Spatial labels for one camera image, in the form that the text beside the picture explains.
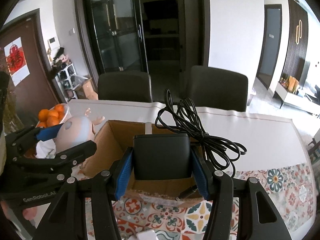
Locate dark grey dining chair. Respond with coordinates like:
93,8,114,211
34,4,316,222
186,65,249,112
97,71,153,103

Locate pile of oranges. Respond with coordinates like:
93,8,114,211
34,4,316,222
36,104,66,128

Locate yellow ornaments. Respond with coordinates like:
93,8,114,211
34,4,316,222
280,76,300,91

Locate black power cable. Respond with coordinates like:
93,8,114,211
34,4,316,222
155,89,249,202

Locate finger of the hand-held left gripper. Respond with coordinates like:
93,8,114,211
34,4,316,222
5,124,63,157
10,140,97,182

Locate small white block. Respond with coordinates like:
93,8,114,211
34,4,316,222
136,231,157,240

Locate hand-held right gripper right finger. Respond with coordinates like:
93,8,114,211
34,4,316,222
190,146,293,240

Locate brown entrance door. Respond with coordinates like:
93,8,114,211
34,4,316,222
0,9,67,107

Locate white television stand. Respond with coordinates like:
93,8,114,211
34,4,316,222
274,82,320,116

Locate clear fruit bowl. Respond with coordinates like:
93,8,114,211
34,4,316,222
49,104,71,124

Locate dark open shelf unit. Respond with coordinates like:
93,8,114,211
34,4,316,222
139,0,185,64

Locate gold wall ornament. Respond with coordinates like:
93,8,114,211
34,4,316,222
294,19,304,44

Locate patterned white tablecloth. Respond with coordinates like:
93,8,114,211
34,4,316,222
66,99,314,240

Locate clutter of plush toys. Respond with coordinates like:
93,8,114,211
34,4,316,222
51,47,72,68

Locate grey interior door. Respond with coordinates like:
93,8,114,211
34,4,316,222
256,4,283,90

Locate dark slatted wall panel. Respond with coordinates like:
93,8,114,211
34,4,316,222
282,0,309,90

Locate red paper door poster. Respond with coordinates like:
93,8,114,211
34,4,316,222
4,37,30,85

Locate black glass door cabinet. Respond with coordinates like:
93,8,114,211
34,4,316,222
75,0,148,75

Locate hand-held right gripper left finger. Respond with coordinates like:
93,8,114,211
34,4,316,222
32,146,134,240

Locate open cardboard carton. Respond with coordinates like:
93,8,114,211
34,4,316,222
74,76,98,100

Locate black power adapter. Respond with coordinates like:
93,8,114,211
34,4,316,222
132,134,192,180

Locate brown cardboard box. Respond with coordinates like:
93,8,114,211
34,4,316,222
82,120,213,207

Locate white shoe rack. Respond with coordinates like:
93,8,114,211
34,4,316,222
51,64,77,103

